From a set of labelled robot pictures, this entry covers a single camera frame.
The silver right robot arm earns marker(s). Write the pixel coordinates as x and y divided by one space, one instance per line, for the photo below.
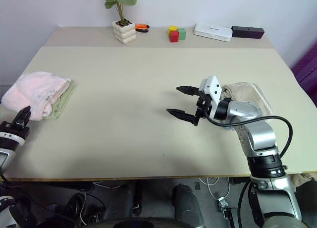
260 138

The pink towel with swan embroidery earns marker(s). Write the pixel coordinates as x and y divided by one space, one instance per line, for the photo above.
32 89

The green wooden block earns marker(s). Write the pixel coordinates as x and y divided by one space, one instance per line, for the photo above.
182 34

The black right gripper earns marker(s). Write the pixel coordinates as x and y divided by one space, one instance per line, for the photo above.
204 106

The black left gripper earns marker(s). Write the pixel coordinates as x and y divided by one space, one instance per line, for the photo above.
15 129

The dark rounded robot leg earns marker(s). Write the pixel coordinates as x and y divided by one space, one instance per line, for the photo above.
187 203
116 199

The red wooden block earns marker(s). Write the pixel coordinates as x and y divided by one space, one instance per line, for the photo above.
174 36

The flat white box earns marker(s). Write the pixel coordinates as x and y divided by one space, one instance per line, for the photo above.
212 31

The metal table clamp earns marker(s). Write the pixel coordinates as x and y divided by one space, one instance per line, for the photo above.
226 209

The orange black pliers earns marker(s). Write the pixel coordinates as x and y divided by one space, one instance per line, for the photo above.
141 27

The dark purple long box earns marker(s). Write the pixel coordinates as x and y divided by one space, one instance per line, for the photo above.
247 32

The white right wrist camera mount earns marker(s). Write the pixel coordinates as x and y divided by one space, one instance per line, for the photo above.
213 89

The beige cloth under table edge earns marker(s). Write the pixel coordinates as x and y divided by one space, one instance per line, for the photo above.
303 179

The beige towel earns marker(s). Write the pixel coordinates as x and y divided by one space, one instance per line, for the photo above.
250 91

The white bubble plant pot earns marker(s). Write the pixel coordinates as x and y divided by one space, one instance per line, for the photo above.
123 32

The light green towel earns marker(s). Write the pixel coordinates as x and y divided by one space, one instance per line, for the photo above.
65 96

